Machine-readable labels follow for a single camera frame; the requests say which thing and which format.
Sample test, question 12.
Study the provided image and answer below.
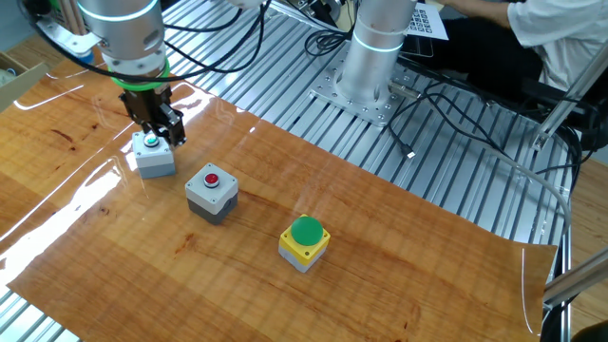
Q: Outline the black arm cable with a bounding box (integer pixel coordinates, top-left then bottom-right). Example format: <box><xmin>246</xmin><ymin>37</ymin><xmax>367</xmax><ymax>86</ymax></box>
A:
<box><xmin>16</xmin><ymin>0</ymin><xmax>352</xmax><ymax>85</ymax></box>

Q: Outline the wood-grain table mat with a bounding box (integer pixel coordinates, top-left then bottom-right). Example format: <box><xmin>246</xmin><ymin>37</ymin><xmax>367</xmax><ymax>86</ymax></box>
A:
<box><xmin>0</xmin><ymin>21</ymin><xmax>558</xmax><ymax>342</ymax></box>

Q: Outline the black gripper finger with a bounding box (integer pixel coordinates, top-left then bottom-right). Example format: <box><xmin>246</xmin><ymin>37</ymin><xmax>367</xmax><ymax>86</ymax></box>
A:
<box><xmin>119</xmin><ymin>92</ymin><xmax>156</xmax><ymax>139</ymax></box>
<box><xmin>156</xmin><ymin>106</ymin><xmax>187</xmax><ymax>147</ymax></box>

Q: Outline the black USB cable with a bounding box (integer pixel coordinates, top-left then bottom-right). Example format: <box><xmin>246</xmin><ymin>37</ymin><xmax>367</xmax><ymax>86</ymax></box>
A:
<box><xmin>387</xmin><ymin>92</ymin><xmax>512</xmax><ymax>161</ymax></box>

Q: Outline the wooden post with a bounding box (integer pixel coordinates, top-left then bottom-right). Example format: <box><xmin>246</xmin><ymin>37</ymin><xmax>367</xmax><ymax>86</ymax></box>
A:
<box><xmin>60</xmin><ymin>0</ymin><xmax>89</xmax><ymax>37</ymax></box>

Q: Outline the printed marker paper sheet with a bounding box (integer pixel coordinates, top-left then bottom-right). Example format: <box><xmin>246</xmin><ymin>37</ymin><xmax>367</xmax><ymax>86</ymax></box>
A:
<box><xmin>406</xmin><ymin>3</ymin><xmax>450</xmax><ymax>42</ymax></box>

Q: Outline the aluminium profile beam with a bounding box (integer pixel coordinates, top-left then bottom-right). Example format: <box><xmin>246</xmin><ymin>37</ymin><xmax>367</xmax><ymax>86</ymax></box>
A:
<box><xmin>530</xmin><ymin>45</ymin><xmax>608</xmax><ymax>152</ymax></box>
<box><xmin>542</xmin><ymin>245</ymin><xmax>608</xmax><ymax>306</ymax></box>

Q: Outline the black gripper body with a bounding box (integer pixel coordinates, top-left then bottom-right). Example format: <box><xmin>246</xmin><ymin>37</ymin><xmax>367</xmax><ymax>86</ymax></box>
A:
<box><xmin>123</xmin><ymin>85</ymin><xmax>173</xmax><ymax>125</ymax></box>

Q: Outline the brown cardboard box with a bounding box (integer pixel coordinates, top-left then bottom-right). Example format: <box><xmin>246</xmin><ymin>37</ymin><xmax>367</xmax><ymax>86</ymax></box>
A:
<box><xmin>0</xmin><ymin>50</ymin><xmax>51</xmax><ymax>113</ymax></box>

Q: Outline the grey red-button box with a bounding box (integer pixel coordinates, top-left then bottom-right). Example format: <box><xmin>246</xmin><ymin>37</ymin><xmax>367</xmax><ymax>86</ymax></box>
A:
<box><xmin>183</xmin><ymin>162</ymin><xmax>239</xmax><ymax>226</ymax></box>

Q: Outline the grey translucent hose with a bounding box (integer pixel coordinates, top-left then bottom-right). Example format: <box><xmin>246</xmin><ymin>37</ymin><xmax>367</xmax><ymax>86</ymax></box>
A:
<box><xmin>474</xmin><ymin>144</ymin><xmax>574</xmax><ymax>229</ymax></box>

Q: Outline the person in white shirt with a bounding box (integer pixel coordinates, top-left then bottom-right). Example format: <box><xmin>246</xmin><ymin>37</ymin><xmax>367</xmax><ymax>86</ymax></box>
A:
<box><xmin>506</xmin><ymin>0</ymin><xmax>608</xmax><ymax>92</ymax></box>

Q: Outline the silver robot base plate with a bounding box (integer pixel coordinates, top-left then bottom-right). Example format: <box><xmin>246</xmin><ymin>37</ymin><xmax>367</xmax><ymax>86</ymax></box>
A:
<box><xmin>308</xmin><ymin>61</ymin><xmax>415</xmax><ymax>128</ymax></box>

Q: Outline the bare person forearm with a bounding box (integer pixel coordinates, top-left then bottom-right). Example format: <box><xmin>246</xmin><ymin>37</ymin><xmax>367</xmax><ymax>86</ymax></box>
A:
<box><xmin>441</xmin><ymin>0</ymin><xmax>515</xmax><ymax>30</ymax></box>

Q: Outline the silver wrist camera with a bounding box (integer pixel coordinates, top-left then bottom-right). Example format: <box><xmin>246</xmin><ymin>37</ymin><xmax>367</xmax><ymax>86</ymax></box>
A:
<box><xmin>35</xmin><ymin>16</ymin><xmax>104</xmax><ymax>67</ymax></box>

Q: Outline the yellow green mushroom-button box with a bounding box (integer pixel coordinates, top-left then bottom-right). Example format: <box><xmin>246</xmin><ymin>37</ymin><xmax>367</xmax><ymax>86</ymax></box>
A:
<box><xmin>277</xmin><ymin>214</ymin><xmax>332</xmax><ymax>275</ymax></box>

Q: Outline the light grey green-button box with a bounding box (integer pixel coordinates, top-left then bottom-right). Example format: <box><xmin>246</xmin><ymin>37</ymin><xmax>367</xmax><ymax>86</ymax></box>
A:
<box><xmin>131</xmin><ymin>128</ymin><xmax>177</xmax><ymax>181</ymax></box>

